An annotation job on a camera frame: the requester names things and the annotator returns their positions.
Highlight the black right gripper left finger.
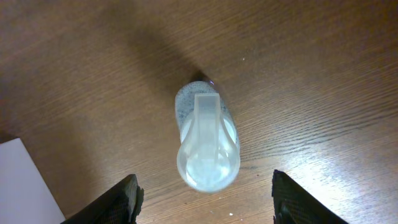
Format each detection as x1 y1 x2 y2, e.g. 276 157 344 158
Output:
62 174 144 224

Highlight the white cardboard box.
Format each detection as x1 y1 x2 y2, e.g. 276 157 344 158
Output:
0 138 65 224

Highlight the clear purple foam soap bottle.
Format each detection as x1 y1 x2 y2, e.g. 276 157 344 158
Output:
175 81 240 193

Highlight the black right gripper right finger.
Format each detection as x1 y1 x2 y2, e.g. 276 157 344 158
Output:
272 169 347 224

